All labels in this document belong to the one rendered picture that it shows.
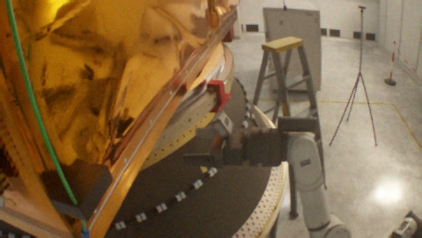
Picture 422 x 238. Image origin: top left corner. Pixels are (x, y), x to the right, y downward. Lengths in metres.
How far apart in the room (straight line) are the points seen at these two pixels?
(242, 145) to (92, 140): 0.33
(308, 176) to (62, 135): 0.49
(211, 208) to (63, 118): 0.77
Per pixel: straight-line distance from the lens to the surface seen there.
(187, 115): 0.95
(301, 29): 4.53
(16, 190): 0.49
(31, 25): 0.35
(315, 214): 0.69
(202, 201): 1.04
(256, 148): 0.63
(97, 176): 0.42
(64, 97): 0.40
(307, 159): 0.62
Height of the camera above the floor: 2.17
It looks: 30 degrees down
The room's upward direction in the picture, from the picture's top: 7 degrees counter-clockwise
